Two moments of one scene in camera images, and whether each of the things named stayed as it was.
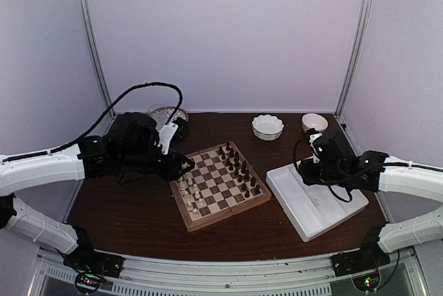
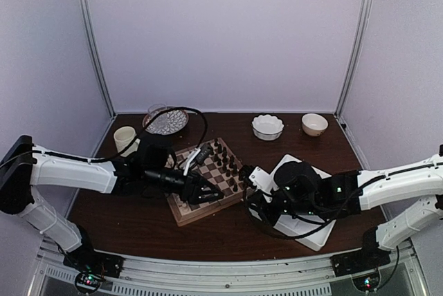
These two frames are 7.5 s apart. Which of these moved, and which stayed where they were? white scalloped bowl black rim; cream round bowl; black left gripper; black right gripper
Moved: black left gripper; black right gripper
Stayed: cream round bowl; white scalloped bowl black rim
